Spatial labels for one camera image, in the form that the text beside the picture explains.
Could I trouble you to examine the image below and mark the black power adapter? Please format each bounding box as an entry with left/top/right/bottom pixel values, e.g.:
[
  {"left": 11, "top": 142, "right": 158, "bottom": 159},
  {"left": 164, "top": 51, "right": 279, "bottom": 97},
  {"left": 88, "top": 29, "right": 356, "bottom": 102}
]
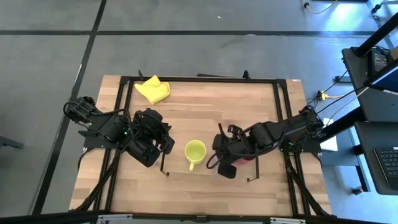
[{"left": 368, "top": 47, "right": 392, "bottom": 77}]

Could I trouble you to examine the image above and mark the grey furniture leg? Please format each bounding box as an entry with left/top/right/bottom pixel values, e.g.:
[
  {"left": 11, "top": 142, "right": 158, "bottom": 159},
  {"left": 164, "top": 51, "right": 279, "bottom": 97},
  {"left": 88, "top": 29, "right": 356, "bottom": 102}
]
[{"left": 0, "top": 135, "right": 24, "bottom": 151}]

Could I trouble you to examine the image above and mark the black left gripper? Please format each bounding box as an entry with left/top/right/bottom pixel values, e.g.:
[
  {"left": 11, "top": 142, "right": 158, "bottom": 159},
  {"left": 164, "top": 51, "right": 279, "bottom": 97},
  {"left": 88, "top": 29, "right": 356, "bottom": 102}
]
[{"left": 127, "top": 108, "right": 175, "bottom": 168}]

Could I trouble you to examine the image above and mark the black slanted pole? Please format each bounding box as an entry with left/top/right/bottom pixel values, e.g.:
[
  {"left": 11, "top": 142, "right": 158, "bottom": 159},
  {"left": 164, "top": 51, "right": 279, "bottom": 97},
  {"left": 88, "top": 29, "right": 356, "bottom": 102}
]
[{"left": 354, "top": 12, "right": 398, "bottom": 57}]

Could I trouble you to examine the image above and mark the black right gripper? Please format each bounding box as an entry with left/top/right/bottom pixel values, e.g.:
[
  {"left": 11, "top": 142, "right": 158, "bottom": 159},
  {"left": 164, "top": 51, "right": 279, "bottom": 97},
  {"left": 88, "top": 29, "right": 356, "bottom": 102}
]
[{"left": 212, "top": 124, "right": 254, "bottom": 179}]

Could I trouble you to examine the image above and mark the black keyboard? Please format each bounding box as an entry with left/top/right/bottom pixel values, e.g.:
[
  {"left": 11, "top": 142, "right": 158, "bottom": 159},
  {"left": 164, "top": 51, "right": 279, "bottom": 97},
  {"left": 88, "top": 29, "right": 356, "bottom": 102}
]
[{"left": 374, "top": 146, "right": 398, "bottom": 191}]

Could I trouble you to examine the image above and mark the pink plastic cup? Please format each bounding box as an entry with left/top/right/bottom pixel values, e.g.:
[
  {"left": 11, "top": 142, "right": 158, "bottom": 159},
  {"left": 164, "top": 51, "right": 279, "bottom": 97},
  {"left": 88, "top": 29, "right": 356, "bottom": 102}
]
[{"left": 234, "top": 157, "right": 256, "bottom": 166}]

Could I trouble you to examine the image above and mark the wooden shelf with black legs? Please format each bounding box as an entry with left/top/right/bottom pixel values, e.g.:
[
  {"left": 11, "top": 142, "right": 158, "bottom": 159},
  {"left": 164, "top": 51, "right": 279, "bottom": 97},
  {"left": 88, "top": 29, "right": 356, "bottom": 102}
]
[{"left": 160, "top": 131, "right": 261, "bottom": 182}]

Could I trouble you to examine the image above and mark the yellow power plug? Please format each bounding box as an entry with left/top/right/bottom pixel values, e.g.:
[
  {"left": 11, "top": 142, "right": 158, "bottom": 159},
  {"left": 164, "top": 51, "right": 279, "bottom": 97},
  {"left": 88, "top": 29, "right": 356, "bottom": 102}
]
[{"left": 317, "top": 89, "right": 346, "bottom": 101}]

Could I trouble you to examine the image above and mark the yellow floor cable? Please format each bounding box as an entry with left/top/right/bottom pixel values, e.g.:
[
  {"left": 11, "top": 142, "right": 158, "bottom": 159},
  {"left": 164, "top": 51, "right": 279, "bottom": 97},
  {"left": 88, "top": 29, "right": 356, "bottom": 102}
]
[{"left": 299, "top": 0, "right": 339, "bottom": 15}]

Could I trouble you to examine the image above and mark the yellow-green mug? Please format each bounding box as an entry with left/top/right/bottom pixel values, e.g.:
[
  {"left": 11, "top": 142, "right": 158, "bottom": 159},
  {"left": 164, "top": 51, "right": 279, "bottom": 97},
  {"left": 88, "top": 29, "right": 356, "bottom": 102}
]
[{"left": 184, "top": 139, "right": 208, "bottom": 172}]

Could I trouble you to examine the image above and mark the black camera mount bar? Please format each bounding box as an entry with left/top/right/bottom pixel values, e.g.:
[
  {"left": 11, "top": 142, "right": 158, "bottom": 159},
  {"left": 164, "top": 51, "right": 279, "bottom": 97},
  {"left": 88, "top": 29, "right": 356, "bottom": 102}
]
[{"left": 0, "top": 210, "right": 398, "bottom": 224}]

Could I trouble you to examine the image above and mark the black aluminium table frame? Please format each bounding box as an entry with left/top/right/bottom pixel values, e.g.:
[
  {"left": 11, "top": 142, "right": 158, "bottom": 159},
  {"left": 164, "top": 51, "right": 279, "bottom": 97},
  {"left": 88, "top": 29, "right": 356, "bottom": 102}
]
[{"left": 70, "top": 70, "right": 332, "bottom": 218}]

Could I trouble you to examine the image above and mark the yellow cloth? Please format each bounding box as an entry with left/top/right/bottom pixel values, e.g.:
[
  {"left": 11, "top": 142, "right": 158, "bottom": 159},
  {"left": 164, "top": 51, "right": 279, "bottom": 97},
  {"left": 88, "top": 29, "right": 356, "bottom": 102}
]
[{"left": 134, "top": 75, "right": 172, "bottom": 105}]

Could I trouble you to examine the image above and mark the grey side desk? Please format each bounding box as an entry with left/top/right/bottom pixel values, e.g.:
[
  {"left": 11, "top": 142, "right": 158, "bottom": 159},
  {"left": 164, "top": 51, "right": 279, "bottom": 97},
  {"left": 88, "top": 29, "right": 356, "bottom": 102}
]
[{"left": 341, "top": 46, "right": 398, "bottom": 196}]

